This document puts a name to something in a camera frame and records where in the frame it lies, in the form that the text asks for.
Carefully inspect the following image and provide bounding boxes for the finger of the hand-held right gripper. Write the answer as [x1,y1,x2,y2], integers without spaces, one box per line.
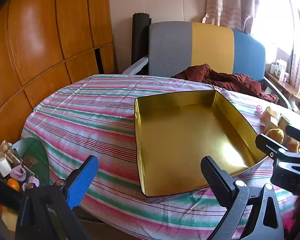
[285,125,300,144]
[255,134,288,159]

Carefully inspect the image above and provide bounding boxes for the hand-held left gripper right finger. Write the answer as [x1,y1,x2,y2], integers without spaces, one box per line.
[200,156,284,240]

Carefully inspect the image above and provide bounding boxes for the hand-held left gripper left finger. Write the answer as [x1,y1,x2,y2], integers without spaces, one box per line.
[15,155,99,240]

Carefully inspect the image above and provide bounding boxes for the dark red box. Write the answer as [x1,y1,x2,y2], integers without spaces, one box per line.
[134,90,268,204]

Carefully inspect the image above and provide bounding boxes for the brown fuzzy ball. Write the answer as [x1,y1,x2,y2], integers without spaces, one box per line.
[265,128,285,143]

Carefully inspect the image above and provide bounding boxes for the wooden desk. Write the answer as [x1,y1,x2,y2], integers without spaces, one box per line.
[265,71,300,108]

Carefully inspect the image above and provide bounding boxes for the pink rolled cloth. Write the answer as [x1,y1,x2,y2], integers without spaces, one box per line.
[27,176,40,188]

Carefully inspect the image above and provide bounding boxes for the green round side table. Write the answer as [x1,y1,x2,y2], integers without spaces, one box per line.
[12,137,50,187]

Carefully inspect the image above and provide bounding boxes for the purple rolled socks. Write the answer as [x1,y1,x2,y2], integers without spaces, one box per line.
[11,166,28,182]

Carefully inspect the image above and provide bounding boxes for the orange fruit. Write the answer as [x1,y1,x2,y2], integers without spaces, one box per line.
[7,178,20,192]

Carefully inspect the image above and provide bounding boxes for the white carton box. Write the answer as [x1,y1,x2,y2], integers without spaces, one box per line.
[274,59,288,77]

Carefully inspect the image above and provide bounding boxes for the striped blanket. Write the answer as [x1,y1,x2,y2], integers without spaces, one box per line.
[21,74,300,240]

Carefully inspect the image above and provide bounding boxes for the maroon cloth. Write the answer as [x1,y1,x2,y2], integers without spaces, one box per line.
[171,64,278,103]

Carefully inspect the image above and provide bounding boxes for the glass bottle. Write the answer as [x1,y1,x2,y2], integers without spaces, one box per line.
[0,141,23,165]

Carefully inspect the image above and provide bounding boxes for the small white box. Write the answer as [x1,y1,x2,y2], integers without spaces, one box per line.
[0,152,12,178]

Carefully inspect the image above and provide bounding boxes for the grey yellow blue armchair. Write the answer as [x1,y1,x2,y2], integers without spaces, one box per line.
[122,21,300,110]

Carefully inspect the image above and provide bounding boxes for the wooden wardrobe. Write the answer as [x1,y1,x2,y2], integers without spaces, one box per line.
[0,0,118,153]

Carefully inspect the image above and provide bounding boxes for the black rolled mat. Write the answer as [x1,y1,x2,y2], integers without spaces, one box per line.
[131,12,152,67]

